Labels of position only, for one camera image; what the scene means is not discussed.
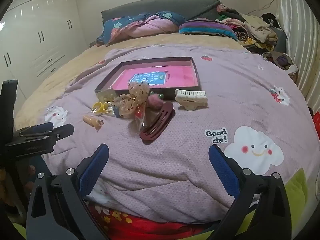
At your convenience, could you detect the beige bed sheet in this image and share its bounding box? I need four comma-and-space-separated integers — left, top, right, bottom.
14, 32, 250, 130

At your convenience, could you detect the pink shallow cardboard box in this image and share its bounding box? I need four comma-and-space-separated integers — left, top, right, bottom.
94, 57, 202, 100

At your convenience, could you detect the striped pillow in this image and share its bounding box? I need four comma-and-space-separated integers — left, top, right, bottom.
179, 19, 239, 42

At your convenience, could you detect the red ornament in plastic bag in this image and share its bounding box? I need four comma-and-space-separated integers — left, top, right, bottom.
130, 105, 148, 133

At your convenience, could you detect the red box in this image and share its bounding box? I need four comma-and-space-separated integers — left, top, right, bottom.
312, 112, 320, 135

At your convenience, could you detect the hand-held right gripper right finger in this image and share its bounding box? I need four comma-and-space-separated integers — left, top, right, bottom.
208, 144, 293, 240

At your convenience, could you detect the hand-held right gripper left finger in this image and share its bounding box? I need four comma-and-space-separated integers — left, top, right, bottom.
26, 144, 110, 240

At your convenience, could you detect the red floral blanket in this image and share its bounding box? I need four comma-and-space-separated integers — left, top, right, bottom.
87, 200, 225, 240

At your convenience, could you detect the maroon snap hair clip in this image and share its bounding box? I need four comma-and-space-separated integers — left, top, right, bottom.
139, 102, 175, 145

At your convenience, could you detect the pink felt strawberry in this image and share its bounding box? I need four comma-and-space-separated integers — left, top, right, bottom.
146, 92, 164, 108

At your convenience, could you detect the wall cable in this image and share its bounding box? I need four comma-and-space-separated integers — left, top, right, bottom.
246, 0, 278, 15

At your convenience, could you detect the yellow ring in plastic bag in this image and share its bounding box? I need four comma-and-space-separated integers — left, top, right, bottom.
91, 101, 113, 115

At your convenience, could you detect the packet of yellow beads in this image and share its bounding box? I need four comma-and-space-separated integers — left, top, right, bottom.
96, 89, 118, 103

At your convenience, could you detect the grey bed headboard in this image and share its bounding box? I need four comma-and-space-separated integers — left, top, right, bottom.
101, 0, 222, 28

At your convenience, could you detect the green cloth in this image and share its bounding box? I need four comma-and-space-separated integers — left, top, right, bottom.
285, 167, 309, 220

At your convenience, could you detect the cream hair claw clip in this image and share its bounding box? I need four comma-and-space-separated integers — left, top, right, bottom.
174, 89, 209, 112

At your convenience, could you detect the purple printed blanket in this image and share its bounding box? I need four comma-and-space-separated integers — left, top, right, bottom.
41, 44, 314, 224

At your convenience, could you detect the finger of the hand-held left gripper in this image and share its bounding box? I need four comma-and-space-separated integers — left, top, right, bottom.
15, 122, 54, 136
27, 124, 75, 145

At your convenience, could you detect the pile of clothes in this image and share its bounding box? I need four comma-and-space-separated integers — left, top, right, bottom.
216, 4, 299, 72

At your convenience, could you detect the white wardrobe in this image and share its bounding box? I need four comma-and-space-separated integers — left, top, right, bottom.
0, 0, 90, 103

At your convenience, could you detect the ice cream cone hair clip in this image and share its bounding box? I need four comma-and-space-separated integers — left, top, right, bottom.
83, 115, 105, 132

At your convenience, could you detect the beige dotted fabric scrunchie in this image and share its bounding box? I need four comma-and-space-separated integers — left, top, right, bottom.
112, 81, 150, 119

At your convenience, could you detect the striped curtain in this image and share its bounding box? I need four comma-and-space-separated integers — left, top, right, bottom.
276, 0, 320, 110

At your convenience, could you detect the blue and pink quilt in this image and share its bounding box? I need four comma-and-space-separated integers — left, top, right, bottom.
96, 11, 185, 47

